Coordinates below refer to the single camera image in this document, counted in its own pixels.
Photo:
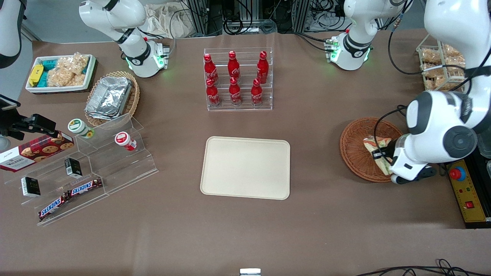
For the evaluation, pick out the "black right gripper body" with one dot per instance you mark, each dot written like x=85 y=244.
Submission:
x=11 y=123

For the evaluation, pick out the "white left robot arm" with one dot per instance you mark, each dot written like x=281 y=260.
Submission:
x=437 y=122

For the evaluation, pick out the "small black box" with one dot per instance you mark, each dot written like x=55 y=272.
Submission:
x=30 y=187
x=73 y=168

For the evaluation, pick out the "clear acrylic stepped display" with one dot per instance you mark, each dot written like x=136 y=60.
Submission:
x=115 y=165

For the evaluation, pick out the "bagged fried snack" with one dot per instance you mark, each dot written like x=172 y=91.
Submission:
x=433 y=71
x=430 y=56
x=454 y=50
x=440 y=82
x=456 y=64

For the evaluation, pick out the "white rectangular snack bin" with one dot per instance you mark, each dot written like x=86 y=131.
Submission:
x=57 y=89

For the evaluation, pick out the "red cola bottle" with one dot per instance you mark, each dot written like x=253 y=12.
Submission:
x=235 y=92
x=210 y=69
x=256 y=94
x=262 y=67
x=233 y=66
x=212 y=95

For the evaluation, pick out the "aluminium profile frame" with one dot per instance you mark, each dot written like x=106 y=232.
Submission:
x=245 y=9

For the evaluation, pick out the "beige cloth bag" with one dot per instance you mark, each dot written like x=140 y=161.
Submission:
x=165 y=21

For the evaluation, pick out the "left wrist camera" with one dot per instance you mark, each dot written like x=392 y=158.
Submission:
x=418 y=176

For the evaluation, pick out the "clear acrylic bottle rack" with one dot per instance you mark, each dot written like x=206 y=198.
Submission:
x=245 y=107

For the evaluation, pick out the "red tartan cookie box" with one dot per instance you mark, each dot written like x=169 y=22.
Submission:
x=34 y=151

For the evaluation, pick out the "oval light wicker basket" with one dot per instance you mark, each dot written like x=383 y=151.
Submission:
x=134 y=99

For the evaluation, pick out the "teal snack packet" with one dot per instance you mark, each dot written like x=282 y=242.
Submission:
x=43 y=79
x=49 y=64

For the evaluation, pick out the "beige rectangular tray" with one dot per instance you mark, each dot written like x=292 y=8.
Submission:
x=245 y=168

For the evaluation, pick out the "aluminium foil container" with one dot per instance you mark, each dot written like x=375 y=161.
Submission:
x=109 y=97

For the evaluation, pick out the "red lid white cup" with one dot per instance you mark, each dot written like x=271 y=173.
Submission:
x=123 y=140

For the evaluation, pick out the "Snickers chocolate bar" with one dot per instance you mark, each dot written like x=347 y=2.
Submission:
x=85 y=186
x=53 y=207

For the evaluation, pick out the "round brown wicker basket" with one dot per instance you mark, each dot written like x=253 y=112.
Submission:
x=355 y=153

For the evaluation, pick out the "triangular sandwich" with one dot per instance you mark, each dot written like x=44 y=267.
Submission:
x=370 y=145

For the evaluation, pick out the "green lid white cup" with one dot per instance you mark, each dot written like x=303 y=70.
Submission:
x=78 y=127

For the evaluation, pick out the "clear rice cracker bag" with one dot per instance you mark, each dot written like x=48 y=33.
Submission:
x=76 y=63
x=61 y=78

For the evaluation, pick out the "yellow emergency stop control box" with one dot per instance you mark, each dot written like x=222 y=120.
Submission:
x=470 y=191

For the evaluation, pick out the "yellow snack packet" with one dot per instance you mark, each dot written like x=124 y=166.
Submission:
x=35 y=74

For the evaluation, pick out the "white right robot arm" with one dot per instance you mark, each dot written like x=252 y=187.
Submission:
x=134 y=46

